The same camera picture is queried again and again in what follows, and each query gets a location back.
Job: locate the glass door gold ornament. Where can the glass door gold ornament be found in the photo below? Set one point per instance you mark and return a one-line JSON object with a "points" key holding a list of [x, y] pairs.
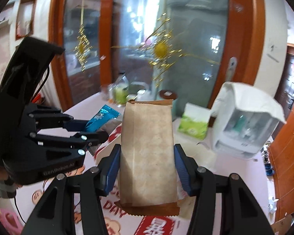
{"points": [[137, 29]]}

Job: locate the blue snack packet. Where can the blue snack packet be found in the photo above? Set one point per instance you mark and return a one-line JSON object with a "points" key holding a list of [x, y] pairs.
{"points": [[103, 116]]}

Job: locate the wooden wall cabinet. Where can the wooden wall cabinet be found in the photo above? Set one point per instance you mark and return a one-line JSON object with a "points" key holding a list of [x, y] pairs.
{"points": [[289, 164]]}

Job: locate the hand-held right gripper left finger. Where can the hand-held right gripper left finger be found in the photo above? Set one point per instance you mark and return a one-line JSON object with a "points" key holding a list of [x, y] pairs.
{"points": [[111, 169]]}

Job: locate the cardboard box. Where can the cardboard box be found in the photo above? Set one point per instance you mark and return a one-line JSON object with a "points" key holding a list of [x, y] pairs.
{"points": [[283, 226]]}

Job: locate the pink stool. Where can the pink stool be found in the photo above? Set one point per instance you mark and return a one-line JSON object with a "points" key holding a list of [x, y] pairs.
{"points": [[7, 221]]}

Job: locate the clear bottle green label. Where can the clear bottle green label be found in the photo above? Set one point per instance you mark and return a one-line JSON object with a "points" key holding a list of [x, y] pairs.
{"points": [[120, 94]]}

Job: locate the teal canister brown lid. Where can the teal canister brown lid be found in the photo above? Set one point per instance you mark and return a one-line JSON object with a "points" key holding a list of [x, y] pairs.
{"points": [[176, 107]]}

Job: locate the green tissue box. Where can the green tissue box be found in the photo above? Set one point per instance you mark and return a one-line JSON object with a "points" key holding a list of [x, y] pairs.
{"points": [[193, 127]]}

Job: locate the beige wafer packet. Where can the beige wafer packet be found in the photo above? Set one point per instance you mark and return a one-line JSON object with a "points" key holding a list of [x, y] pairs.
{"points": [[147, 151]]}

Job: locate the white countertop dish cabinet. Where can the white countertop dish cabinet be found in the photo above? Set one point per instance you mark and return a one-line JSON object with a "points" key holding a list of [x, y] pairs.
{"points": [[235, 146]]}

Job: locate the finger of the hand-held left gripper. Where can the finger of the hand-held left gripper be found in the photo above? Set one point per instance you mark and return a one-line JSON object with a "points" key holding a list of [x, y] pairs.
{"points": [[93, 138], [73, 124]]}

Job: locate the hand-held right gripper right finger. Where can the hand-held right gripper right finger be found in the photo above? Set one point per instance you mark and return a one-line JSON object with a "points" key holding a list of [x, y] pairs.
{"points": [[182, 169]]}

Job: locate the white squeeze bottle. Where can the white squeeze bottle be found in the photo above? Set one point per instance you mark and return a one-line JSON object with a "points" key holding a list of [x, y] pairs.
{"points": [[141, 91]]}

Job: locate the small white kettle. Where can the small white kettle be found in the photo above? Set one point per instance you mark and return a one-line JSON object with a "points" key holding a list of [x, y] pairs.
{"points": [[274, 204]]}

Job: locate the framed wall picture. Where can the framed wall picture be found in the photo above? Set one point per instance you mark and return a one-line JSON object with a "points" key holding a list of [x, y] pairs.
{"points": [[25, 17]]}

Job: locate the metal can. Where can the metal can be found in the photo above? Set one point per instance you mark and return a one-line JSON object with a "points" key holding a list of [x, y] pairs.
{"points": [[106, 93]]}

